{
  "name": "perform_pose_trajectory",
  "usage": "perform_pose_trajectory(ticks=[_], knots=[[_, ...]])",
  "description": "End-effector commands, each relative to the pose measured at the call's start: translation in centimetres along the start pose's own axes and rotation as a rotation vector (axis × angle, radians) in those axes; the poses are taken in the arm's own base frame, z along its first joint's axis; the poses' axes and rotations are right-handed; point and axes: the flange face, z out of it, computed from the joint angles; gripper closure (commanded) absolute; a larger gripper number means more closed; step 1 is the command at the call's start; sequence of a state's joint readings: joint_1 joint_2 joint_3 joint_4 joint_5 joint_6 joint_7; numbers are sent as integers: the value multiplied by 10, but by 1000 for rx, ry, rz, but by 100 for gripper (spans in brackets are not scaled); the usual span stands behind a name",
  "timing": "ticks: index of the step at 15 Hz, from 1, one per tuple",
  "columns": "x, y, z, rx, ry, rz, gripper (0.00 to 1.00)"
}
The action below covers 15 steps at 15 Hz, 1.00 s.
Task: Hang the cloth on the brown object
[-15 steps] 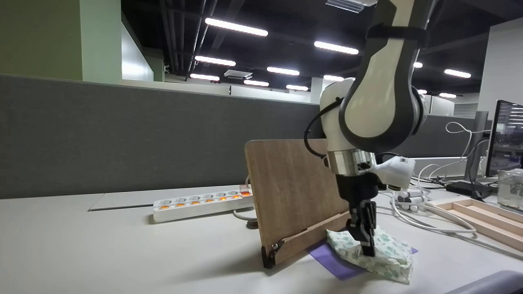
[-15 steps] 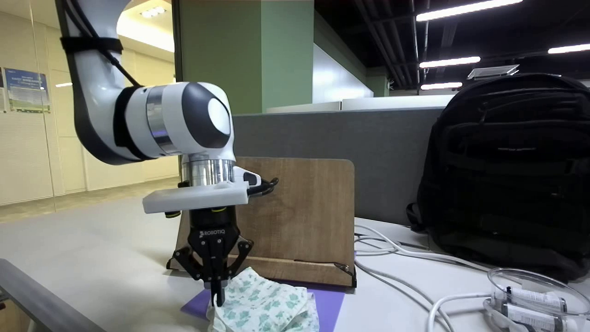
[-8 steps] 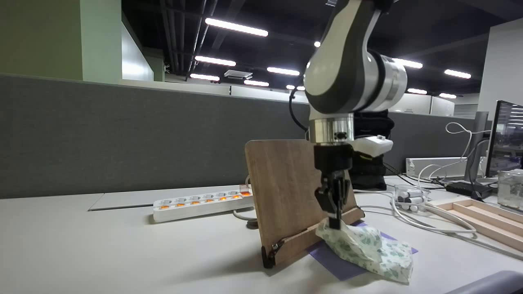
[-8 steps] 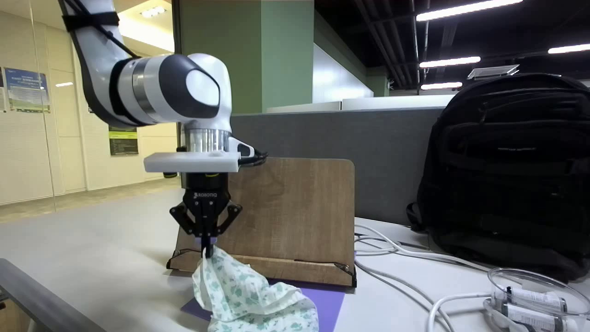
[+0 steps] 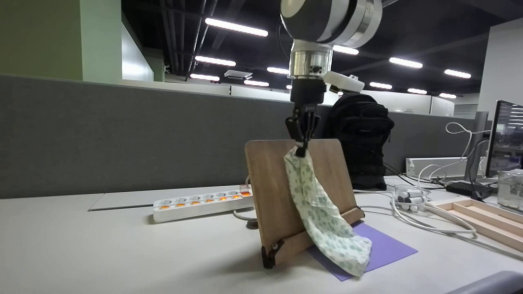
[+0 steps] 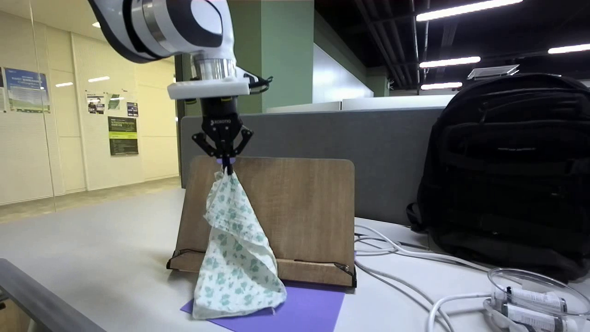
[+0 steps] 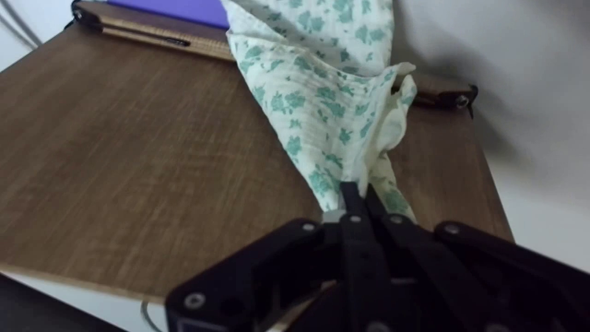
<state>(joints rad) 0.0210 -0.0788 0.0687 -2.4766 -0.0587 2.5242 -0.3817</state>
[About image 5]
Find light wooden tray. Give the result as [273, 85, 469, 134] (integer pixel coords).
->
[433, 198, 523, 253]

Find black power strip cable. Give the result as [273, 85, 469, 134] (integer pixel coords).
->
[232, 207, 261, 230]

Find clear plastic container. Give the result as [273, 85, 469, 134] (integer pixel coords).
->
[495, 167, 523, 212]

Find grey chair back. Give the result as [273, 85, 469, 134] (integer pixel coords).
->
[444, 270, 523, 294]

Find white power strip orange switches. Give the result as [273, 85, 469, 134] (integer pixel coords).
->
[149, 185, 255, 224]

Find green patterned white cloth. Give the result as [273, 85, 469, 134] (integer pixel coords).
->
[283, 144, 374, 279]

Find white cable bundle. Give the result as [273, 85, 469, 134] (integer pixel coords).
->
[356, 172, 480, 242]

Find white rectangular box device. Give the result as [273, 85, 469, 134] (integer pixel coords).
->
[404, 155, 471, 181]

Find thin grey metal strip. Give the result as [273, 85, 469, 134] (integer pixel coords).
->
[87, 203, 155, 214]

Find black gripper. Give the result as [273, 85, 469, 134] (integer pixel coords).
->
[284, 74, 330, 158]

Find white looped cable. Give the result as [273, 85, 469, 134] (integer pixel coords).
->
[443, 119, 492, 160]

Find grey monitor stand pole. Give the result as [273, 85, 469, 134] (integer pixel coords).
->
[466, 109, 490, 183]

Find purple paper sheet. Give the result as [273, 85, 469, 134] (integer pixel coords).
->
[306, 221, 420, 283]

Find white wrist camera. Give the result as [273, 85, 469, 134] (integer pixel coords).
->
[325, 70, 366, 93]

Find black computer monitor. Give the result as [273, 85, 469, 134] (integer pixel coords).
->
[484, 98, 523, 178]

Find brown wooden book stand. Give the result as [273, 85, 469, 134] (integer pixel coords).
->
[243, 137, 366, 270]

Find grey office partition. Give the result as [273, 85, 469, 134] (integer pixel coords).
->
[0, 74, 492, 201]

